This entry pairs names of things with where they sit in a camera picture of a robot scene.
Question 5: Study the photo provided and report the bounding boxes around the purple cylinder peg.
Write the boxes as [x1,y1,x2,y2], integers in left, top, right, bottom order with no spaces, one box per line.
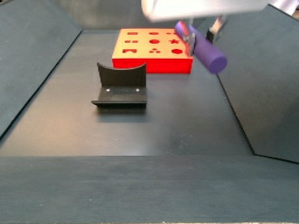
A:
[174,21,228,74]

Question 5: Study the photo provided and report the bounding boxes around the black curved cradle stand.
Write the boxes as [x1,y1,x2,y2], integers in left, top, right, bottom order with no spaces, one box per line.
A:
[90,63,146,107]

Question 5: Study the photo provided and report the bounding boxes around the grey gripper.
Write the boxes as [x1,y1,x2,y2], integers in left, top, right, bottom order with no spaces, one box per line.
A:
[141,0,269,56]

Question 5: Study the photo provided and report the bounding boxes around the red shape-sorting block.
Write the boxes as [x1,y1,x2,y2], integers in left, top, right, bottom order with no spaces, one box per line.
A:
[112,28,192,74]

